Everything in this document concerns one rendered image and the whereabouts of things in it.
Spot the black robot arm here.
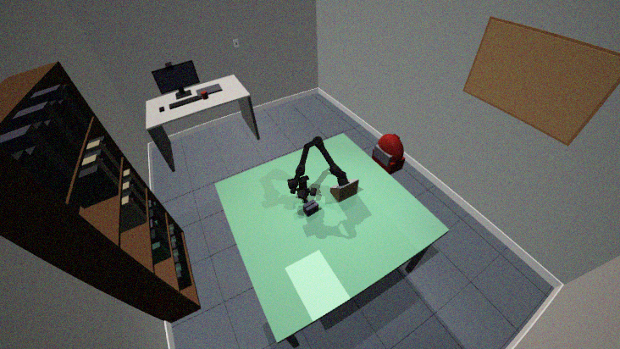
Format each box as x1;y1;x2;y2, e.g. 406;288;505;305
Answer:
287;136;350;199

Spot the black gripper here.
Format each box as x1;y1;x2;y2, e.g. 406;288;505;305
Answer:
291;186;317;196

